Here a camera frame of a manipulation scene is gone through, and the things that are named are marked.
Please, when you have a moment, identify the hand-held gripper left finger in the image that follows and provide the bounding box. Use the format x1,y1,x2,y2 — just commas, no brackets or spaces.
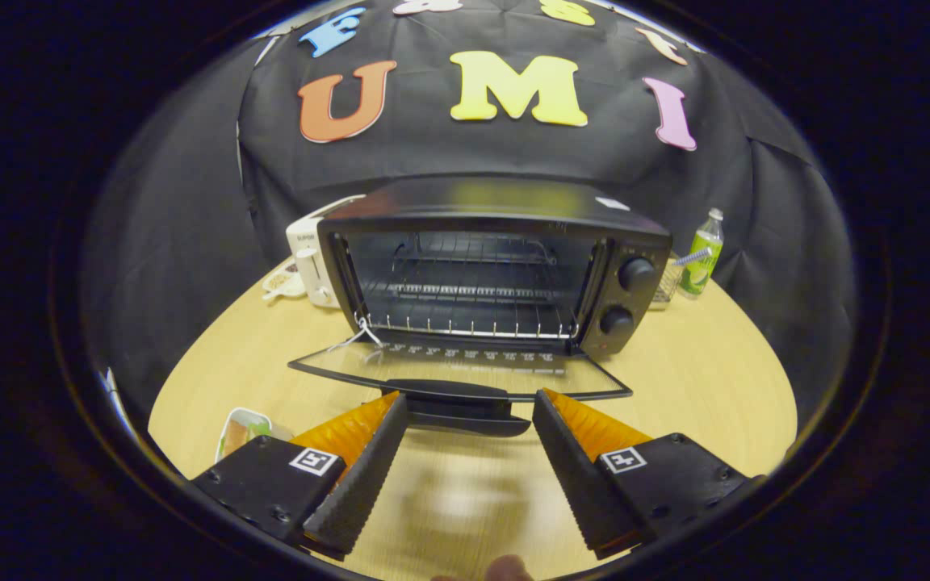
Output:
191,392,409,562

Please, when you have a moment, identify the small plate of snacks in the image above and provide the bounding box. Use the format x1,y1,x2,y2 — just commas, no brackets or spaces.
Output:
262,262,307,302

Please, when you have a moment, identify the white string loop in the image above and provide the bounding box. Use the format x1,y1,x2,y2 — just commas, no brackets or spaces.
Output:
326,317,387,353

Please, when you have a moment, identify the green label plastic bottle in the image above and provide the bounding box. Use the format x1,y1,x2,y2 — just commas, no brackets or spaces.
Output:
677,208,725,300

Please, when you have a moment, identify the wire oven rack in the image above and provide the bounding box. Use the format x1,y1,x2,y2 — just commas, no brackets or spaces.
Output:
364,278,583,340

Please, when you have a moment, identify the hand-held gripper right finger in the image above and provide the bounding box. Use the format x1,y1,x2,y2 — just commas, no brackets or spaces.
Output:
531,388,765,560

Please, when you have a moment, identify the clear glass container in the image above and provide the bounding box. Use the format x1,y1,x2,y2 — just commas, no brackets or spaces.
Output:
652,246,700,310

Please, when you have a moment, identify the white food tray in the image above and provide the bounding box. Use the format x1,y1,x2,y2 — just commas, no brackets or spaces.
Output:
216,408,295,463

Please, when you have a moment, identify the black backdrop cloth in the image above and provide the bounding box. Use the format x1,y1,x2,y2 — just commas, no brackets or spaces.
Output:
82,0,857,420

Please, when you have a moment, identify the white pop-up toaster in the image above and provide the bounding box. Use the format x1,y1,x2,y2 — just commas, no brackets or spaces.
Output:
286,194,367,309

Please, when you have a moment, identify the black toaster oven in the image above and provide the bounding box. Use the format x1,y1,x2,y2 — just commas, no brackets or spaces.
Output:
287,178,673,439

